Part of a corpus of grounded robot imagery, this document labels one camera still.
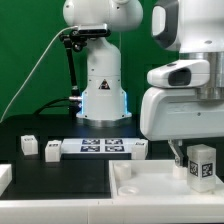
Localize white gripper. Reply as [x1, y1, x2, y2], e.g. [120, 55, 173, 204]
[140, 87, 224, 166]

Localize white square table top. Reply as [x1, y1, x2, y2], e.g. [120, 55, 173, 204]
[109, 160, 224, 200]

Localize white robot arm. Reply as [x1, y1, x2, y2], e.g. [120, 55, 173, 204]
[63, 0, 224, 165]

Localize white left fence block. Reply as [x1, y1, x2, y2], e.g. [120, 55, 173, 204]
[0, 164, 12, 196]

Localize white front fence rail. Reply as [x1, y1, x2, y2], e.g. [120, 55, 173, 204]
[0, 200, 224, 224]

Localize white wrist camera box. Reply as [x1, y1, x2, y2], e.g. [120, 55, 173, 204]
[147, 59, 210, 88]

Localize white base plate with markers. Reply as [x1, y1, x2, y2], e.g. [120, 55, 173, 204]
[61, 138, 138, 154]

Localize black base cables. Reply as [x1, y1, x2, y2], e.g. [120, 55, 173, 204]
[33, 96, 83, 116]

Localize grey camera on mount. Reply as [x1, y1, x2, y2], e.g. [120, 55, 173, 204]
[71, 24, 110, 38]

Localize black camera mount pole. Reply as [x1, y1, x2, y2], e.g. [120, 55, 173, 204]
[59, 33, 86, 118]

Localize white camera cable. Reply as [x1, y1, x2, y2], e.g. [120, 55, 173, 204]
[0, 25, 80, 124]

